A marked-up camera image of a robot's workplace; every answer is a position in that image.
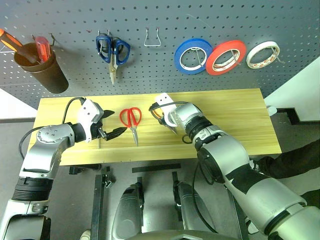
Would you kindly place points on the thin metal tool shaft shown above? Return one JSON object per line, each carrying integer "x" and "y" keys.
{"x": 99, "y": 144}

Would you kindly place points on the black metal frame post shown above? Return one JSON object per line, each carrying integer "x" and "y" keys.
{"x": 98, "y": 205}

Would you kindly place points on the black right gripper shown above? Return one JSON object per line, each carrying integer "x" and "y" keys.
{"x": 160, "y": 117}

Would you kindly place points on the metal double prong hook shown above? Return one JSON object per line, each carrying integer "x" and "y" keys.
{"x": 99, "y": 37}

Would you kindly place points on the brown plastic cup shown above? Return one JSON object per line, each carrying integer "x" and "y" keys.
{"x": 47, "y": 75}

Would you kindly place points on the black under-table bracket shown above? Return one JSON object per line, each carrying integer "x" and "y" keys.
{"x": 75, "y": 170}

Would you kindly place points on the red tape roll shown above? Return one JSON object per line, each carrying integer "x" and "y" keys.
{"x": 225, "y": 46}

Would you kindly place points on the person's black sleeved arm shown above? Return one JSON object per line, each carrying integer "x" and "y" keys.
{"x": 287, "y": 162}

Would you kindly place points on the blue tape roll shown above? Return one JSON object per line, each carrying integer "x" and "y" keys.
{"x": 179, "y": 53}

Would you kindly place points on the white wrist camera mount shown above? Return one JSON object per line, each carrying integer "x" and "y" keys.
{"x": 163, "y": 99}
{"x": 87, "y": 110}

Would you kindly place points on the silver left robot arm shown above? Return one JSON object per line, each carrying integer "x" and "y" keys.
{"x": 45, "y": 150}

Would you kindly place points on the grey perforated pegboard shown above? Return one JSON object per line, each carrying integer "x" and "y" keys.
{"x": 160, "y": 15}

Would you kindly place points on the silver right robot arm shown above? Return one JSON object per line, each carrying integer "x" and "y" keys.
{"x": 225, "y": 155}

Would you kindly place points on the grey rounded robot leg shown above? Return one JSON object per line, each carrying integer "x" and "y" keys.
{"x": 128, "y": 210}
{"x": 187, "y": 205}

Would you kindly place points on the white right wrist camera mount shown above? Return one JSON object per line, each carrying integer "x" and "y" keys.
{"x": 163, "y": 99}

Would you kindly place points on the white tape roll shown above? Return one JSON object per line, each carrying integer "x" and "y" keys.
{"x": 260, "y": 45}

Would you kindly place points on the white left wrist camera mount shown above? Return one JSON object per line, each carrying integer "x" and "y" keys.
{"x": 87, "y": 110}

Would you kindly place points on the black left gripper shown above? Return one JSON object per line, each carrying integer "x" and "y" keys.
{"x": 96, "y": 130}

